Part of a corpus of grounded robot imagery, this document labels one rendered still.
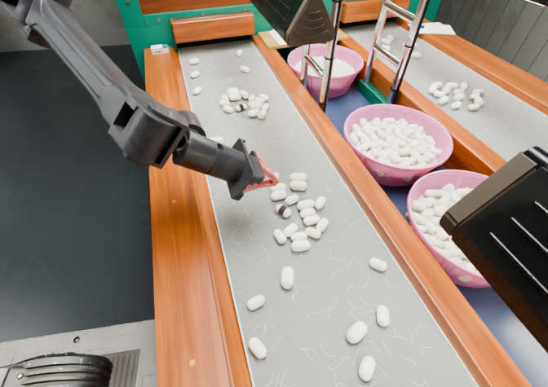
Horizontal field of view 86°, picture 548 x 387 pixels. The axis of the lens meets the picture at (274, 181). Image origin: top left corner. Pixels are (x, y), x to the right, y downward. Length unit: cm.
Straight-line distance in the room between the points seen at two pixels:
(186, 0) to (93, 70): 79
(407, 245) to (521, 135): 55
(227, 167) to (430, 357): 42
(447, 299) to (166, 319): 44
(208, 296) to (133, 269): 102
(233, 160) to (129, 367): 55
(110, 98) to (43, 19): 23
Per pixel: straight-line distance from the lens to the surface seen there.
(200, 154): 46
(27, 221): 197
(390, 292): 57
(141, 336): 85
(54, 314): 158
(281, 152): 75
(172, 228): 60
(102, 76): 51
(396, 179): 78
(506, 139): 100
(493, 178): 25
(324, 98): 87
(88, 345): 89
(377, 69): 112
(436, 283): 58
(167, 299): 53
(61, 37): 62
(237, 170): 49
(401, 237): 60
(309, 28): 51
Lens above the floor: 123
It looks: 47 degrees down
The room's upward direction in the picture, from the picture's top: straight up
